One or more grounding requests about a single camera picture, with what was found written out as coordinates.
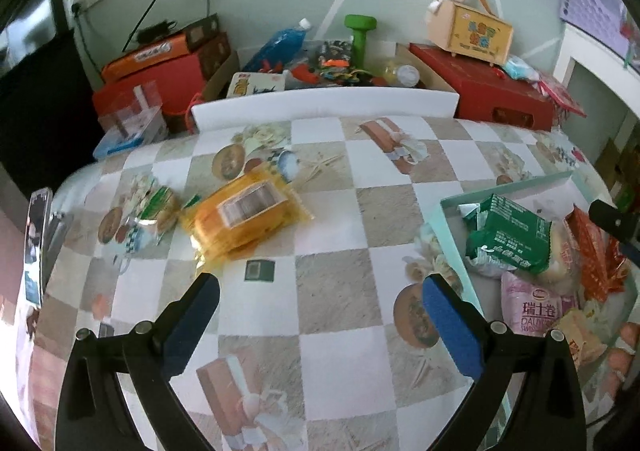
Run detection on small clear pastry packet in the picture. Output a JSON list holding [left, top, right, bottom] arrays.
[[131, 185, 181, 244]]

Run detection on red cake print snack packet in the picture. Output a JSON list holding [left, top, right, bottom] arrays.
[[566, 205, 611, 303]]

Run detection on dark brown box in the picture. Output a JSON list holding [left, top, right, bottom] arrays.
[[182, 14, 233, 77]]

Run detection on teal edged white tray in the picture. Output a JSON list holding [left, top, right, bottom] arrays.
[[440, 171, 640, 432]]

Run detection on yellow cake packet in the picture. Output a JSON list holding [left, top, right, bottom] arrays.
[[179, 170, 315, 264]]

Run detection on green dumbbell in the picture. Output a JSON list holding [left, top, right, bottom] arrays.
[[344, 14, 379, 69]]

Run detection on checkered printed tablecloth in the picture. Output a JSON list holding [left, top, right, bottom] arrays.
[[15, 114, 640, 451]]

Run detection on white round bun packet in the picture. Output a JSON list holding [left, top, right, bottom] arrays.
[[537, 220, 581, 284]]

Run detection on blue bottle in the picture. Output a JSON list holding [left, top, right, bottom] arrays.
[[242, 18, 312, 74]]

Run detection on red gift box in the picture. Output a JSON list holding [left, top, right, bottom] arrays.
[[409, 42, 557, 133]]

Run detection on black cabinet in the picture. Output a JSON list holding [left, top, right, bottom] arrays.
[[0, 28, 108, 182]]

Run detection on cream swiss roll packet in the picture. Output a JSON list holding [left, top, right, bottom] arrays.
[[550, 307, 618, 374]]

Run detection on red flower print packet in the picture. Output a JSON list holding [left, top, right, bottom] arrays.
[[602, 236, 633, 294]]

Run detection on clear plastic box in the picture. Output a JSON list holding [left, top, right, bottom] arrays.
[[96, 80, 170, 152]]

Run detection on yellow carry box with handle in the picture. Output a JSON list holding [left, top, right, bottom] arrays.
[[426, 0, 513, 67]]

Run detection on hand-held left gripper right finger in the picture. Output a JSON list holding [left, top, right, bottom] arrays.
[[421, 273, 588, 451]]

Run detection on white round jar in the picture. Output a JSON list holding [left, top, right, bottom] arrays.
[[385, 60, 421, 87]]

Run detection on person's right hand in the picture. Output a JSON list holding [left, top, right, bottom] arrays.
[[607, 323, 640, 402]]

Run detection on pale blue wipes packet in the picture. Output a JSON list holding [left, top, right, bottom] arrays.
[[501, 56, 541, 82]]

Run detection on orange flat box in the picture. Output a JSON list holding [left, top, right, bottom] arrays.
[[100, 34, 191, 82]]

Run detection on smartphone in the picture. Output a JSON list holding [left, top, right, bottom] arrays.
[[22, 187, 53, 308]]

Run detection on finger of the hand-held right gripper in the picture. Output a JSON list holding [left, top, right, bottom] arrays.
[[588, 199, 640, 254]]

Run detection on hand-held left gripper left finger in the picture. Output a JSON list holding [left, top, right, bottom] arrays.
[[54, 272, 222, 451]]

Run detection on pile of colourful toys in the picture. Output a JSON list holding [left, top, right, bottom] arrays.
[[287, 41, 381, 89]]

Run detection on large red box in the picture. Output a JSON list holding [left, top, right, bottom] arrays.
[[91, 54, 207, 134]]

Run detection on green silver-edged snack packet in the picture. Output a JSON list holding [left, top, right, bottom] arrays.
[[462, 194, 553, 279]]

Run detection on cream card box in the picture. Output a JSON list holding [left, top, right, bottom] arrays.
[[226, 72, 286, 99]]

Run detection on black power adapter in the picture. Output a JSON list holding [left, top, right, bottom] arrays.
[[136, 20, 176, 44]]

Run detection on pink swiss roll packet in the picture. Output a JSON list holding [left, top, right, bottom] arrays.
[[500, 270, 588, 338]]

